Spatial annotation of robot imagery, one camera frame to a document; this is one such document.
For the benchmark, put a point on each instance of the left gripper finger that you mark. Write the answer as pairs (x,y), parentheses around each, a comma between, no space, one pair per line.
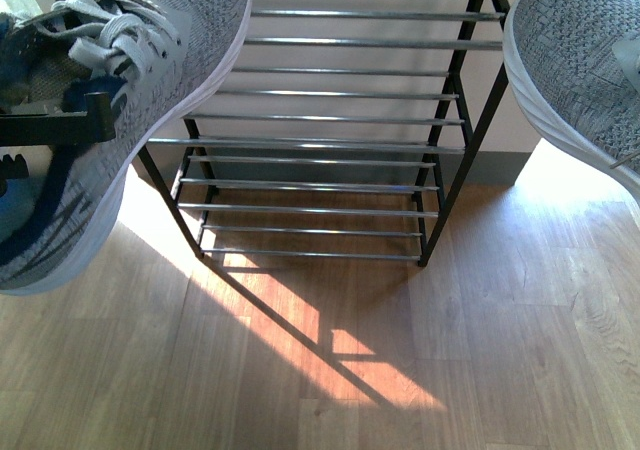
(96,125)

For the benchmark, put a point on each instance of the grey knit sneaker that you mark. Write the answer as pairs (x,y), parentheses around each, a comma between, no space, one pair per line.
(156,59)
(574,70)

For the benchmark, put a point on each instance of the black metal shoe rack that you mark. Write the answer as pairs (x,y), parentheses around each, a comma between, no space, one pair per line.
(346,130)

